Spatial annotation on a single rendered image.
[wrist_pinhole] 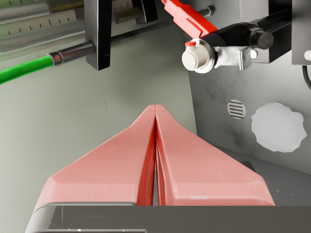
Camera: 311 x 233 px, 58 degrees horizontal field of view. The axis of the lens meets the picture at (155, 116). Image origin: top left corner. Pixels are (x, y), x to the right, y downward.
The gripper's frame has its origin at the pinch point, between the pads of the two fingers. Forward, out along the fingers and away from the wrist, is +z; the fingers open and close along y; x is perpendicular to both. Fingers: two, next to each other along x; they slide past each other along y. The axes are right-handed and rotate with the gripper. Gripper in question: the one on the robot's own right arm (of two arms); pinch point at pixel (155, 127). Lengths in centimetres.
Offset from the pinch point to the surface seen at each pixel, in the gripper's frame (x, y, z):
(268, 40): 0.7, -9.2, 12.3
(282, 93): 18.2, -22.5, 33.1
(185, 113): 31, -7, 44
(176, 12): -0.5, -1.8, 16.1
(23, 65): 6.3, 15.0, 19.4
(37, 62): 6.4, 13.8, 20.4
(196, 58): 1.1, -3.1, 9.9
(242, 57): 0.2, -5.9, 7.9
